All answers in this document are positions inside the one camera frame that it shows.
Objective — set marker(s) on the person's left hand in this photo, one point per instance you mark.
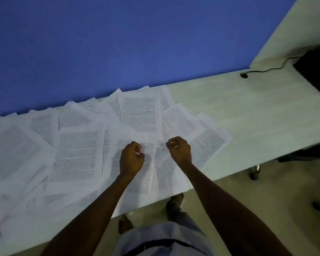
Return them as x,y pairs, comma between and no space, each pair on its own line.
130,162

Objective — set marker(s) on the person's right hand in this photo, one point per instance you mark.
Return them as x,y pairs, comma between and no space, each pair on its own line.
180,151

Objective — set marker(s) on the spread of printed papers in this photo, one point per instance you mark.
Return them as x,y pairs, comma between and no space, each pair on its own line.
74,154

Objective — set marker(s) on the person's left forearm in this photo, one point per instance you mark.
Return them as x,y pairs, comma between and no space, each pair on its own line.
90,223

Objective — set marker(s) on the person's right forearm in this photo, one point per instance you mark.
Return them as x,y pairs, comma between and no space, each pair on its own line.
229,215

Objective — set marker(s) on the person's right foot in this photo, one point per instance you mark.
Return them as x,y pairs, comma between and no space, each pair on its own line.
175,201

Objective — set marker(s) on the person's foot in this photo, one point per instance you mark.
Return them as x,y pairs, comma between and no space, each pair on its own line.
124,223
175,201

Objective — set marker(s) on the person's left foot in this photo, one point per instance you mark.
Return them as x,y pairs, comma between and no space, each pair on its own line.
124,223

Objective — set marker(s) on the grey trousers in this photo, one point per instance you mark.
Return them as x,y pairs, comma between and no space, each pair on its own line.
180,218

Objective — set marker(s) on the white shirt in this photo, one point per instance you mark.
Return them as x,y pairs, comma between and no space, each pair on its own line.
160,231

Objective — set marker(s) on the black office chair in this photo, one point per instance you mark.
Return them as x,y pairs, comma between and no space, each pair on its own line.
309,151

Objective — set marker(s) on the black printer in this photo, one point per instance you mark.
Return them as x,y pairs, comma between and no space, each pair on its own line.
317,71

